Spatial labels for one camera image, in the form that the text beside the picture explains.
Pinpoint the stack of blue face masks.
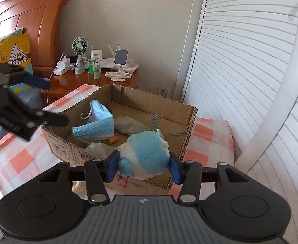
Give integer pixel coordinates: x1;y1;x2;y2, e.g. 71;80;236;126
72;100;114;141

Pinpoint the white curved pole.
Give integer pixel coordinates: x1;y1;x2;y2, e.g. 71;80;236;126
235;13;298;174

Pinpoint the white stand with grey screen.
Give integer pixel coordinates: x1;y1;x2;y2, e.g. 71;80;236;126
114;49;128;73

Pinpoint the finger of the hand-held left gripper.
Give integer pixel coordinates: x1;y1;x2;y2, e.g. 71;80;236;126
35;110;69;127
9;72;51;90

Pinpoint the white flat box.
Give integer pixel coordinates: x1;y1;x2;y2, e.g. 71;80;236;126
124;60;139;73

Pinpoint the blue white plush toy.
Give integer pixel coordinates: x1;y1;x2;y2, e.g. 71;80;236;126
118;130;170;180

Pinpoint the brown cardboard box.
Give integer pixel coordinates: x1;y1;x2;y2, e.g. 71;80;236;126
42;83;198;190

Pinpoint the yellow blue snack bag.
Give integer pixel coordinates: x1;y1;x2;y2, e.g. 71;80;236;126
0;29;43;110

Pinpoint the grey cloth pouch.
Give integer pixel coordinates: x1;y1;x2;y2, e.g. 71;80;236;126
113;115;145;136

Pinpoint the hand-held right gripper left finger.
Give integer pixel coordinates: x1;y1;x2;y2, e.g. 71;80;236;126
37;149;120;206

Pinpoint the white power cable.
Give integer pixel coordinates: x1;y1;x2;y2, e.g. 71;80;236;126
46;53;68;107

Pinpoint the teal sachet with tassel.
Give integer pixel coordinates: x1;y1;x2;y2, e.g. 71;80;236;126
151;115;185;136

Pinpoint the tall green bottle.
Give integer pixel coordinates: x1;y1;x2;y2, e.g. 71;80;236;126
93;60;101;79

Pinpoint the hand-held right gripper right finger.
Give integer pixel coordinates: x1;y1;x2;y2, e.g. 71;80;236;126
169;152;249;206

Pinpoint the white router with antennas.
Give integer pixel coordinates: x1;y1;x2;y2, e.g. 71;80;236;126
101;44;121;69

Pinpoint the white louvered door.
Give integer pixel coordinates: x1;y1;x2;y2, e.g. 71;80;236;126
181;0;298;244

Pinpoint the white charger plug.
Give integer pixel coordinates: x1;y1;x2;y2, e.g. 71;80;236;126
57;58;70;70

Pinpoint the white power strip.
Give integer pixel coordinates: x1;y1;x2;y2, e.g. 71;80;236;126
54;65;74;76

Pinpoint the wooden nightstand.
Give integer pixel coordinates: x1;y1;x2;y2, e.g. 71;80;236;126
43;67;140;102

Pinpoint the small green desk fan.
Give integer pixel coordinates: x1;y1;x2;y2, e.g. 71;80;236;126
72;37;90;74

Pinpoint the wooden bed headboard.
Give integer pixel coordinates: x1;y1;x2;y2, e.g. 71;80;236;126
0;0;70;78

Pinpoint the white plastic bag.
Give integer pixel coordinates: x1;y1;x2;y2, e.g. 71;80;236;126
85;142;114;163

